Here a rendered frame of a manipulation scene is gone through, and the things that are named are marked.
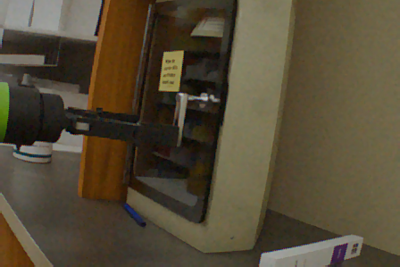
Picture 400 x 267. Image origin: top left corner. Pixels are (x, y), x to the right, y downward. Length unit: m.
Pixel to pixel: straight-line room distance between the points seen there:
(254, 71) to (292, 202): 0.54
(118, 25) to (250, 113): 0.41
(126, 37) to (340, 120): 0.54
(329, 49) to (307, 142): 0.24
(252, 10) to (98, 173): 0.53
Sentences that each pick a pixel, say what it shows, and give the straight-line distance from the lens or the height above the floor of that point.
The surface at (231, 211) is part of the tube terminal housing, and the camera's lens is 0.93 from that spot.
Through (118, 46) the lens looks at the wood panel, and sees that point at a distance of 1.18.
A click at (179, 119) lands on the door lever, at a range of 0.89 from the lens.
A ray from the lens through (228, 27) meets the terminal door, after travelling 0.89.
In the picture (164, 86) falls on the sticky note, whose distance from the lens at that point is 1.04.
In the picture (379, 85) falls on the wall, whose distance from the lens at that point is 1.20.
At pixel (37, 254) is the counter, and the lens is 0.83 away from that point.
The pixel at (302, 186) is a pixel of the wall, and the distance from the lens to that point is 1.35.
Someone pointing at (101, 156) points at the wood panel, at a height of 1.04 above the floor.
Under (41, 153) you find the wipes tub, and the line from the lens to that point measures 1.54.
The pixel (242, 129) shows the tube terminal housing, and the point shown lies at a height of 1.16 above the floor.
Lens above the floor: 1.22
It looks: 3 degrees down
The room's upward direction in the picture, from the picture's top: 9 degrees clockwise
